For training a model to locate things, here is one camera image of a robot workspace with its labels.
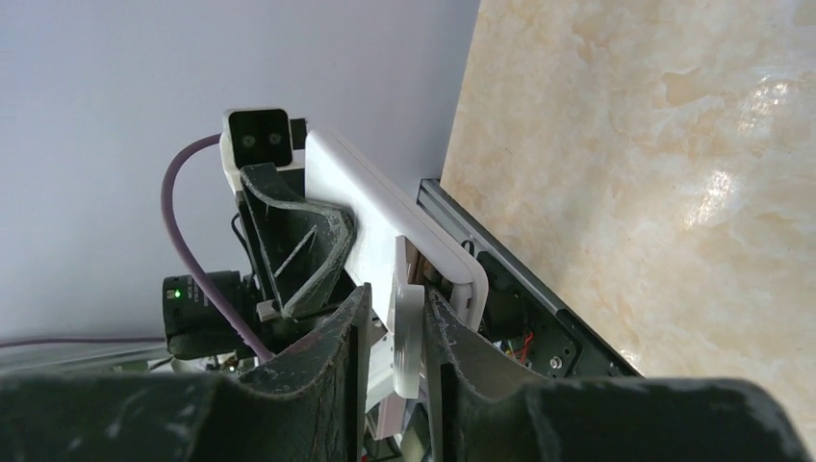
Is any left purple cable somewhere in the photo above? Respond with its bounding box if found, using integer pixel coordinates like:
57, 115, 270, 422
0, 132, 275, 365

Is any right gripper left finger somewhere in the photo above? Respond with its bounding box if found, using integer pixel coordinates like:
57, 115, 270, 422
1, 285, 371, 461

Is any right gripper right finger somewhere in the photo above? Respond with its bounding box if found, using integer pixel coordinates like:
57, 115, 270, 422
424, 291, 810, 461

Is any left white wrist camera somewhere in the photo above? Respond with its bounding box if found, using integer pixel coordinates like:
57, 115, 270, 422
219, 107, 308, 195

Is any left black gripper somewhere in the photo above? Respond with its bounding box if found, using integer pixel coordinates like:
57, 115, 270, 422
240, 164, 355, 319

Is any white remote control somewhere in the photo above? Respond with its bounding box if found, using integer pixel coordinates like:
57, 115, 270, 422
305, 128, 489, 329

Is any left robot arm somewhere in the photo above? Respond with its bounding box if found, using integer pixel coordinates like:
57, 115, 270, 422
163, 164, 356, 359

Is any white battery cover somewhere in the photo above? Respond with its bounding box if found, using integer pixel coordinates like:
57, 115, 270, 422
390, 236, 425, 399

